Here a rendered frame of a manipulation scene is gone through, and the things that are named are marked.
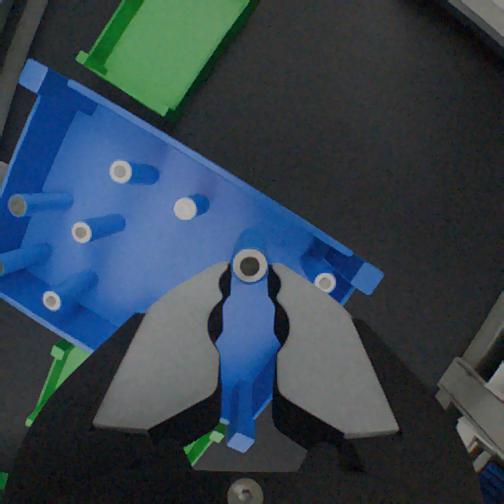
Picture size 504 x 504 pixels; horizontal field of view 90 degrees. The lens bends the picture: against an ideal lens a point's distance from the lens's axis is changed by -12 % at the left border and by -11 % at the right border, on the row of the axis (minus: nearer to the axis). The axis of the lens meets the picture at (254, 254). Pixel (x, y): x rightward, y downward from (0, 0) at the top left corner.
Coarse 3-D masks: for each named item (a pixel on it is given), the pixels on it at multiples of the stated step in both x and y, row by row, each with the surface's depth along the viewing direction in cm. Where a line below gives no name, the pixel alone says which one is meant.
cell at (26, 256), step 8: (24, 248) 24; (32, 248) 25; (40, 248) 26; (48, 248) 27; (0, 256) 21; (8, 256) 22; (16, 256) 23; (24, 256) 23; (32, 256) 24; (40, 256) 26; (48, 256) 27; (0, 264) 21; (8, 264) 21; (16, 264) 22; (24, 264) 24; (32, 264) 25; (0, 272) 21; (8, 272) 22
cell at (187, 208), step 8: (176, 200) 20; (184, 200) 20; (192, 200) 20; (200, 200) 23; (208, 200) 26; (176, 208) 20; (184, 208) 20; (192, 208) 20; (200, 208) 22; (208, 208) 26; (176, 216) 20; (184, 216) 21; (192, 216) 21
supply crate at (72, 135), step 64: (64, 128) 24; (128, 128) 25; (0, 192) 21; (128, 192) 26; (192, 192) 26; (256, 192) 21; (64, 256) 27; (128, 256) 28; (192, 256) 28; (320, 256) 28; (64, 320) 25; (256, 320) 29; (256, 384) 30
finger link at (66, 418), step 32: (128, 320) 9; (96, 352) 7; (64, 384) 6; (96, 384) 6; (64, 416) 6; (32, 448) 5; (64, 448) 5; (96, 448) 5; (128, 448) 5; (32, 480) 4; (64, 480) 4
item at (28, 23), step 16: (16, 0) 44; (32, 0) 45; (16, 16) 44; (32, 16) 47; (16, 32) 45; (32, 32) 49; (0, 48) 46; (16, 48) 47; (0, 64) 46; (16, 64) 49; (0, 80) 48; (16, 80) 51; (0, 96) 49; (0, 112) 51; (0, 128) 53
